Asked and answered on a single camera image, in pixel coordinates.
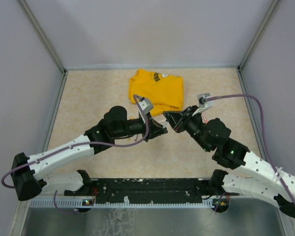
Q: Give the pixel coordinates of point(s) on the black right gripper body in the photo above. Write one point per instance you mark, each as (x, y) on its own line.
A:
(186, 120)

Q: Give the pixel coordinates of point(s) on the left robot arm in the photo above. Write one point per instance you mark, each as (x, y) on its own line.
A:
(31, 174)

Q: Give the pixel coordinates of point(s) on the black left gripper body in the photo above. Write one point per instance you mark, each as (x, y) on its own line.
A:
(149, 122)

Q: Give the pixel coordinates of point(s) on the orange pink highlighter pen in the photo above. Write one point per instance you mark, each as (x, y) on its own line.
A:
(204, 118)

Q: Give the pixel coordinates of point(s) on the aluminium frame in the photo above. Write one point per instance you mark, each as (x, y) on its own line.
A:
(105, 42)

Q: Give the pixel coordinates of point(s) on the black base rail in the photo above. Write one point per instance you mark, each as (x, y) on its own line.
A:
(136, 193)

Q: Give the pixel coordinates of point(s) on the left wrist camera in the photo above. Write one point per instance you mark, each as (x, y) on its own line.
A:
(144, 106)

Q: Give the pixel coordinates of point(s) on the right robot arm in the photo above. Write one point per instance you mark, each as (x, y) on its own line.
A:
(249, 175)

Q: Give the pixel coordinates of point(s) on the yellow folded t-shirt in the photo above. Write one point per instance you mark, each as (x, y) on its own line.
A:
(163, 90)

